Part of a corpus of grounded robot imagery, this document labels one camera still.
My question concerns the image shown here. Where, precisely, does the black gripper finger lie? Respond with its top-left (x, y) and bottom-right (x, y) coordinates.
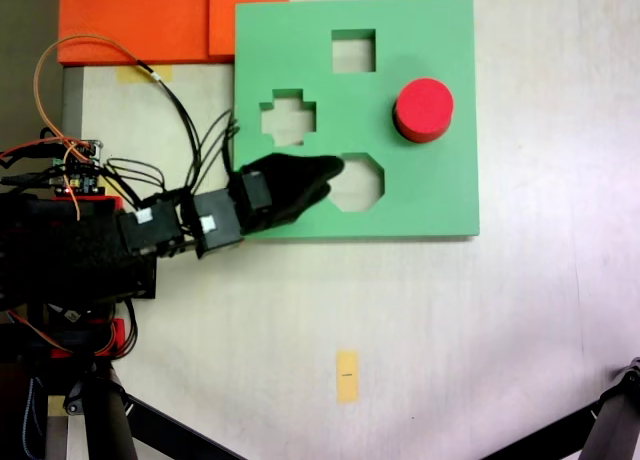
top-left (259, 152), bottom-right (347, 184)
top-left (272, 180), bottom-right (332, 227)

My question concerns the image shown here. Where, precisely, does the red cylinder block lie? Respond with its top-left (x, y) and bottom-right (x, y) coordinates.
top-left (392, 77), bottom-right (456, 145)

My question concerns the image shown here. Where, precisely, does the orange foam block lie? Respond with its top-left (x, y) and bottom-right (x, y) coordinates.
top-left (57, 0), bottom-right (291, 65)

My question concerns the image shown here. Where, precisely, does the green shape sorting board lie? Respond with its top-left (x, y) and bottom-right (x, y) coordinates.
top-left (232, 0), bottom-right (481, 240)

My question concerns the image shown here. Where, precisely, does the small circuit board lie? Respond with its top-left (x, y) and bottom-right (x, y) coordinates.
top-left (51, 138), bottom-right (109, 199)

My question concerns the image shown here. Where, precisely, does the yellow masking tape piece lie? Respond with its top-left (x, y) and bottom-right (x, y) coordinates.
top-left (117, 64), bottom-right (174, 85)

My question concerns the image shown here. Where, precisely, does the yellow tape strip with mark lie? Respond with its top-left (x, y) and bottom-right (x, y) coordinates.
top-left (336, 350), bottom-right (361, 405)

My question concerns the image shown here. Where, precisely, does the thin black tripod strut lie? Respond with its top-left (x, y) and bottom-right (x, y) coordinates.
top-left (479, 399), bottom-right (601, 460)
top-left (124, 393), bottom-right (247, 460)

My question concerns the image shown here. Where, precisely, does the thick black tripod leg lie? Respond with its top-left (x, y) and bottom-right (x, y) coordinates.
top-left (579, 357), bottom-right (640, 460)
top-left (64, 372), bottom-right (139, 460)

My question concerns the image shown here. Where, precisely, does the black gripper wire loop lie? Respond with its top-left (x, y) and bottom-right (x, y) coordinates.
top-left (198, 107), bottom-right (242, 192)

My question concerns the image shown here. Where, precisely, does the long black cable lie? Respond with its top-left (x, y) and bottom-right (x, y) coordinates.
top-left (135, 58), bottom-right (203, 194)

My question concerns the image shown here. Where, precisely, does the red printed base mount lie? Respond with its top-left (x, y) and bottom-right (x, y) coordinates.
top-left (47, 194), bottom-right (126, 357)

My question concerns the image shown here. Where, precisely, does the black usb cable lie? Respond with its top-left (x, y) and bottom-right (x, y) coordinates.
top-left (0, 172), bottom-right (59, 189)

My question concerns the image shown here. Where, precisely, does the thin orange wire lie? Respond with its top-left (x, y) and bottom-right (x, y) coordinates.
top-left (33, 34), bottom-right (142, 222)

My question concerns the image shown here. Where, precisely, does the blue braided cable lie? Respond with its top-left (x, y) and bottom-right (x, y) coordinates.
top-left (22, 377), bottom-right (47, 460)

